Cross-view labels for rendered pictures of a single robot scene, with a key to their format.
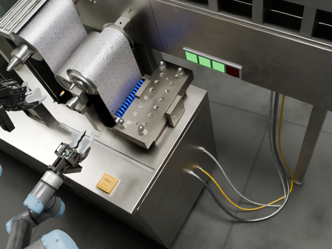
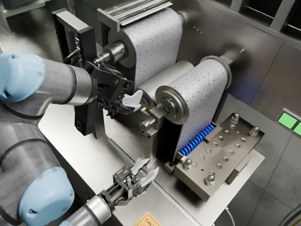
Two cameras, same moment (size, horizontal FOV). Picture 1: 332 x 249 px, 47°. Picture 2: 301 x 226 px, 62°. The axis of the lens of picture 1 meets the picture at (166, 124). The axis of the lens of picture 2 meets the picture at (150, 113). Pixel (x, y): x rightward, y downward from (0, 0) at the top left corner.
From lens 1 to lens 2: 0.78 m
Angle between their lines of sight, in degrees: 11
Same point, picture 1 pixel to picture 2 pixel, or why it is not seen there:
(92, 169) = (132, 201)
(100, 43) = (203, 71)
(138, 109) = (204, 154)
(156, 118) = (225, 171)
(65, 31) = (165, 49)
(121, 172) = (165, 217)
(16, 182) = not seen: hidden behind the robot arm
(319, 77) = not seen: outside the picture
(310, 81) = not seen: outside the picture
